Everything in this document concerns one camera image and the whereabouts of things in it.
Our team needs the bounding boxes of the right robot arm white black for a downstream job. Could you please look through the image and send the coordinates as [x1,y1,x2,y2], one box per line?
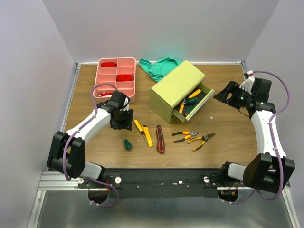
[214,77,295,193]

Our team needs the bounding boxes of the green stubby screwdriver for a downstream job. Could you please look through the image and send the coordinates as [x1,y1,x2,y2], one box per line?
[122,136,133,151]
[183,97,197,105]

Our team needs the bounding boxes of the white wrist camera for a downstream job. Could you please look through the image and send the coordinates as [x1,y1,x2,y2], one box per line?
[120,96,130,111]
[239,70,255,93]

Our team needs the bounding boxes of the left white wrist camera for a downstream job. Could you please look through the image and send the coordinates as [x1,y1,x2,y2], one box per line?
[120,96,130,111]

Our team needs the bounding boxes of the yellow utility knife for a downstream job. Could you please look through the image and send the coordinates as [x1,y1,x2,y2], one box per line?
[142,125,153,147]

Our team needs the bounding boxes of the long green screwdriver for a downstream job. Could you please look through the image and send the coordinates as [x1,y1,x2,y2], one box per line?
[184,106,197,117]

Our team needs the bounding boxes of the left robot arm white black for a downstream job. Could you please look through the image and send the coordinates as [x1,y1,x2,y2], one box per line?
[47,90,134,188]

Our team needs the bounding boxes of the red white item front compartment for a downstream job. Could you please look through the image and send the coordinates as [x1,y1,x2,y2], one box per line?
[98,92,113,97]

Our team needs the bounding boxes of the red black utility knife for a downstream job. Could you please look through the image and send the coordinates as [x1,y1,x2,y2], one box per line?
[156,125,165,154]

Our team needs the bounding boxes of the yellow tester screwdriver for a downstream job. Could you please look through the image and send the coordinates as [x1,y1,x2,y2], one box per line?
[134,119,147,141]

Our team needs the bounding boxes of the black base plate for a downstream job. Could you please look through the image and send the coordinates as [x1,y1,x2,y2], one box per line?
[80,168,240,199]

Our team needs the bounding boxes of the needle nose pliers orange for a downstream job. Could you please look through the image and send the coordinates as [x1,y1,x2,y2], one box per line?
[187,133,216,151]

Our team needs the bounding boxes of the pink compartment tray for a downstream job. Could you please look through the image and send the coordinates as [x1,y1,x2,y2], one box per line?
[93,57,136,103]

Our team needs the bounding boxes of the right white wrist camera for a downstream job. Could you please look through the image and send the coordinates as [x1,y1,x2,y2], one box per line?
[239,70,255,93]

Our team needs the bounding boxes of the combination pliers orange handles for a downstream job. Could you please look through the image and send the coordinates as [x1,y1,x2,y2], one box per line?
[171,131,199,143]

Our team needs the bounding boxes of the aluminium rail frame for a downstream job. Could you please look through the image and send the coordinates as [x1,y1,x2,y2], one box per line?
[29,63,300,228]

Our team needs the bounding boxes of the olive green drawer cabinet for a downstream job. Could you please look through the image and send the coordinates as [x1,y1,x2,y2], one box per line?
[149,60,215,124]

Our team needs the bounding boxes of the red item back compartment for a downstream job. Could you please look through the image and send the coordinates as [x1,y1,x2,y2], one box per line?
[101,62,117,67]

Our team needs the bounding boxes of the green cloth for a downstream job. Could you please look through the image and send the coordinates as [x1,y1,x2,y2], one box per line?
[139,57,182,82]

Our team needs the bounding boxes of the red item middle compartment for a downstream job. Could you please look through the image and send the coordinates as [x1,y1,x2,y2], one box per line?
[116,74,133,82]

